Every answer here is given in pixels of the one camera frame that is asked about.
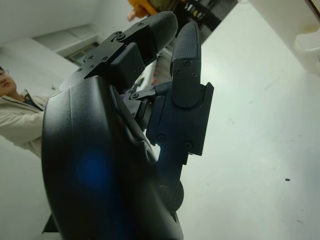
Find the cream two-slot toaster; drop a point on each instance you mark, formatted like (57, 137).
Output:
(282, 17)

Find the person in beige jacket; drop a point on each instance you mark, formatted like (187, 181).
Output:
(17, 117)

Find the dark framed window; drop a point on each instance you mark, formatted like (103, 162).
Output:
(82, 53)

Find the person in orange jacket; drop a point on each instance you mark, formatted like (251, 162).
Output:
(150, 6)

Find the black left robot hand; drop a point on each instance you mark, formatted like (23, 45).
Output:
(100, 162)

